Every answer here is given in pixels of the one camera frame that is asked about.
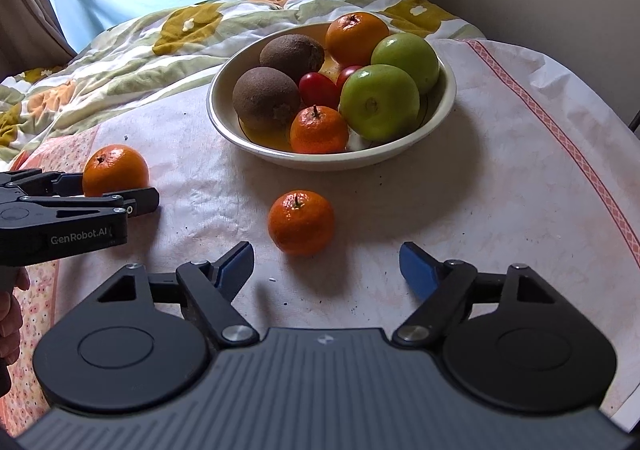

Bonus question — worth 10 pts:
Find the white pink-bordered cloth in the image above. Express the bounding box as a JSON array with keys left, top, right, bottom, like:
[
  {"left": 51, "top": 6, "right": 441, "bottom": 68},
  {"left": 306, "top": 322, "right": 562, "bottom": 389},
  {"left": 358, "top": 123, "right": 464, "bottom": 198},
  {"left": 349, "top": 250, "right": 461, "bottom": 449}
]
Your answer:
[{"left": 0, "top": 38, "right": 640, "bottom": 431}]

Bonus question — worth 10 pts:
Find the floral striped blanket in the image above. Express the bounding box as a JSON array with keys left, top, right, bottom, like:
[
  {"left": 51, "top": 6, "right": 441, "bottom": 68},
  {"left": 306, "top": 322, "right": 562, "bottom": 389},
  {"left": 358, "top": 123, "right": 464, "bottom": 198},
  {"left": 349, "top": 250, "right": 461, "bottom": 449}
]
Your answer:
[{"left": 0, "top": 0, "right": 486, "bottom": 167}]

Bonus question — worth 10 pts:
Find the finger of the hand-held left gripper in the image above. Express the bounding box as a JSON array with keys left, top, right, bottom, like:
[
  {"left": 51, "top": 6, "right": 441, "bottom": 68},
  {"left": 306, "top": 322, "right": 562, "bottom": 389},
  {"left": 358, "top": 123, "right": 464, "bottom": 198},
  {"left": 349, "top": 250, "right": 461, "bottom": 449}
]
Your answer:
[
  {"left": 0, "top": 169, "right": 86, "bottom": 203},
  {"left": 0, "top": 187, "right": 161, "bottom": 232}
]

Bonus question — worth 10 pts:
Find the red cherry tomato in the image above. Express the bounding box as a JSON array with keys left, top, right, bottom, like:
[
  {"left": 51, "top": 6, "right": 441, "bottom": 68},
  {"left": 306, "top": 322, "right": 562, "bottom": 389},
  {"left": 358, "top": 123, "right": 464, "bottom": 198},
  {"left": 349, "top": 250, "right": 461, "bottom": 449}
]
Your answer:
[
  {"left": 299, "top": 72, "right": 340, "bottom": 110},
  {"left": 336, "top": 65, "right": 364, "bottom": 91}
]

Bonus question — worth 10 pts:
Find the orange mandarin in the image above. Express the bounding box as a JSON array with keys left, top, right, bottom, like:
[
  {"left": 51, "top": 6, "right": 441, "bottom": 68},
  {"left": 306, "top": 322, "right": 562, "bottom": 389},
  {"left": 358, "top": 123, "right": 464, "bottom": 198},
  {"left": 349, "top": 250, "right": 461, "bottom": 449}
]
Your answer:
[
  {"left": 82, "top": 144, "right": 150, "bottom": 198},
  {"left": 326, "top": 12, "right": 390, "bottom": 67},
  {"left": 290, "top": 105, "right": 350, "bottom": 154},
  {"left": 267, "top": 190, "right": 335, "bottom": 257}
]

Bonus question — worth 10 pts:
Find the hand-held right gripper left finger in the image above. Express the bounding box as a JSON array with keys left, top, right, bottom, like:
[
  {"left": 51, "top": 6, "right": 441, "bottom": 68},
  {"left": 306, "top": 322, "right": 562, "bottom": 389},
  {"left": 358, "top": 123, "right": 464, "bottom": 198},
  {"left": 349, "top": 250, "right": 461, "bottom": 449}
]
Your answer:
[{"left": 70, "top": 241, "right": 260, "bottom": 349}]

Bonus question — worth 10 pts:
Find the cream duck print bowl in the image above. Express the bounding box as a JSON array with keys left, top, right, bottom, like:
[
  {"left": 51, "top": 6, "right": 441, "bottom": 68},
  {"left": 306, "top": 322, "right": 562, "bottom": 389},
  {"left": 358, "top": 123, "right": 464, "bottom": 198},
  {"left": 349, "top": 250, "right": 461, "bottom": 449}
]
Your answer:
[{"left": 207, "top": 20, "right": 457, "bottom": 172}]

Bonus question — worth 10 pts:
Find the brown kiwi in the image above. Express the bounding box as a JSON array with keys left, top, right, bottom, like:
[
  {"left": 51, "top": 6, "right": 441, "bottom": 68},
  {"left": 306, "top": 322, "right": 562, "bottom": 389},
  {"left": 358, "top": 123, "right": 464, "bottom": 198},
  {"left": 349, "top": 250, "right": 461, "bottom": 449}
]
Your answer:
[
  {"left": 259, "top": 34, "right": 326, "bottom": 84},
  {"left": 232, "top": 67, "right": 302, "bottom": 131}
]

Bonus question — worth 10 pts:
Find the green apple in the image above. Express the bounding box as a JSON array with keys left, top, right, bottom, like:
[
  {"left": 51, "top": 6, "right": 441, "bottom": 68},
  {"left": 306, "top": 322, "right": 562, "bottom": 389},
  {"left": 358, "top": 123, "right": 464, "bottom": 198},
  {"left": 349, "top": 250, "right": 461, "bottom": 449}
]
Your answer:
[
  {"left": 371, "top": 33, "right": 440, "bottom": 94},
  {"left": 339, "top": 65, "right": 421, "bottom": 141}
]

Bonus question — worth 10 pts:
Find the brown curtain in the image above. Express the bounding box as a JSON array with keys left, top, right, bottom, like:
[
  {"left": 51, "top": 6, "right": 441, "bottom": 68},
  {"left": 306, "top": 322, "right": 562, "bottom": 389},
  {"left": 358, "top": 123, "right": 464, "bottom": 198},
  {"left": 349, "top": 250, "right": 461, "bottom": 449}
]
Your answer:
[{"left": 0, "top": 0, "right": 78, "bottom": 77}]

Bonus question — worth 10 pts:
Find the person's left hand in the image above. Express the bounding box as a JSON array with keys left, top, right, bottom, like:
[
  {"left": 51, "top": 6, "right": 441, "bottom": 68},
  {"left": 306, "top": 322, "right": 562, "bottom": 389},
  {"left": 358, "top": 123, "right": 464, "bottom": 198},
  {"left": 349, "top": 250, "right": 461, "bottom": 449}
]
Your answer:
[{"left": 0, "top": 267, "right": 31, "bottom": 367}]

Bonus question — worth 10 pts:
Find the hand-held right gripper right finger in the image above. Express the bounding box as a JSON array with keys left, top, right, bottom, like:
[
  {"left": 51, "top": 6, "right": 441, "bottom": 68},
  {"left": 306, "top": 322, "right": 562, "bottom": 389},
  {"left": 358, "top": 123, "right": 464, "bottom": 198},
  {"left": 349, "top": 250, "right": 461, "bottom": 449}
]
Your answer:
[{"left": 391, "top": 241, "right": 567, "bottom": 347}]

